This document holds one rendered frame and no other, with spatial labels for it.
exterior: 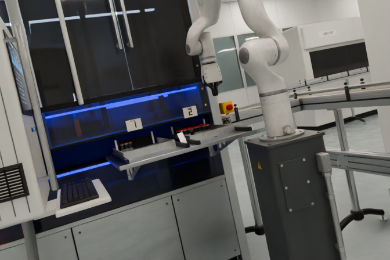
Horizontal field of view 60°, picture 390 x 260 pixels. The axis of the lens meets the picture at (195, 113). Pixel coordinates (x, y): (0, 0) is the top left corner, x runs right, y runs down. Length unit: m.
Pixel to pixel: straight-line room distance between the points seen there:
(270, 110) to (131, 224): 1.01
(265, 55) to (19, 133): 0.95
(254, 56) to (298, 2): 7.44
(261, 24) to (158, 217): 1.18
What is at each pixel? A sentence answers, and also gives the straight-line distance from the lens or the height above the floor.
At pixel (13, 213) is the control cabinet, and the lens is 1.35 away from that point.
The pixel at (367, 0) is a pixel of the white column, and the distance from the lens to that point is 2.87.
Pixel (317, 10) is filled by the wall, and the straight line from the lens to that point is 9.10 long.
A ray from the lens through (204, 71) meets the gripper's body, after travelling 1.76.
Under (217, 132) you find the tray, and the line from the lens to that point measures 1.76.
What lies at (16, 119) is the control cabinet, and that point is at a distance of 1.31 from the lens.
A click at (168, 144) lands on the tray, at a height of 0.90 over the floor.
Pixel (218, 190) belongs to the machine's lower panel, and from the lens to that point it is 2.10.
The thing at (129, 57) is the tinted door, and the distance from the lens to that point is 1.93.
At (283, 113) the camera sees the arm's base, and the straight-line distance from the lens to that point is 1.42.
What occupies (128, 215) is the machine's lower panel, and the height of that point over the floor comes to 0.55.
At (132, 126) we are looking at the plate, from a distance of 1.89.
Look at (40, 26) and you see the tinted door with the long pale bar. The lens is 1.93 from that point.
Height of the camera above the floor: 1.11
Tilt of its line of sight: 3 degrees down
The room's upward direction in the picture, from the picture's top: 12 degrees counter-clockwise
